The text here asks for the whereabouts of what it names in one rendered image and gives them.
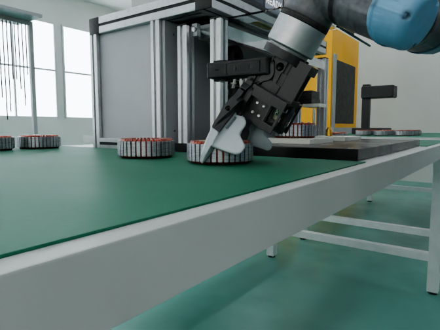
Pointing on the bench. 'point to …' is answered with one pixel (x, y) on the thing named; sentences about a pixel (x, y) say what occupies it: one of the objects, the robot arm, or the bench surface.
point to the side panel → (127, 84)
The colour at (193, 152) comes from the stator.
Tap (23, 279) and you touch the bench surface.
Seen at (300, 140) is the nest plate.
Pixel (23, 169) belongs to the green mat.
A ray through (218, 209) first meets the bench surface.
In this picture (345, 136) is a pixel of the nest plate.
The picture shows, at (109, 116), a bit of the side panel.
